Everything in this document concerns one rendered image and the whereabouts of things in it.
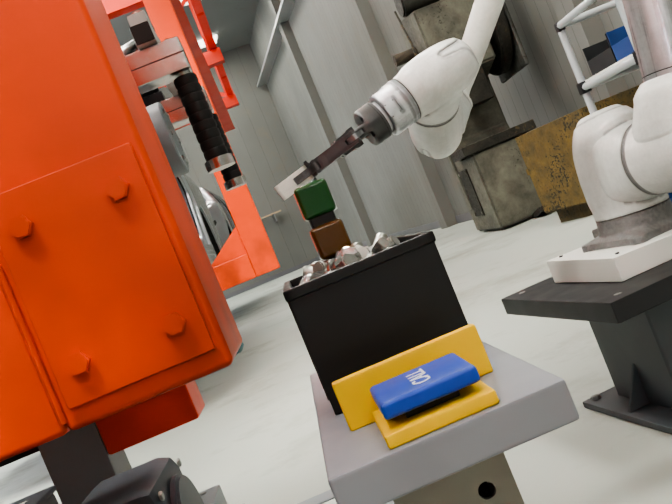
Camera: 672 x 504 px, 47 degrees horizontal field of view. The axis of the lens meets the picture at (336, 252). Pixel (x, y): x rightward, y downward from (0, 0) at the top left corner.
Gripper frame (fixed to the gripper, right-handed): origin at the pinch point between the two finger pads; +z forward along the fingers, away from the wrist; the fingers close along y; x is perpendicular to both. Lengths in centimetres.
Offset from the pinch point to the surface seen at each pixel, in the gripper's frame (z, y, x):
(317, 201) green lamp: 6, 52, 5
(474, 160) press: -222, -560, 69
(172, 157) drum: 15.0, 11.1, -15.0
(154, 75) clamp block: 10.2, 25.6, -23.9
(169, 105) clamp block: 8.9, -8.5, -26.0
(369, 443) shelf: 18, 87, 20
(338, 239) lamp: 7, 52, 10
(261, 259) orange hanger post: 0, -350, 16
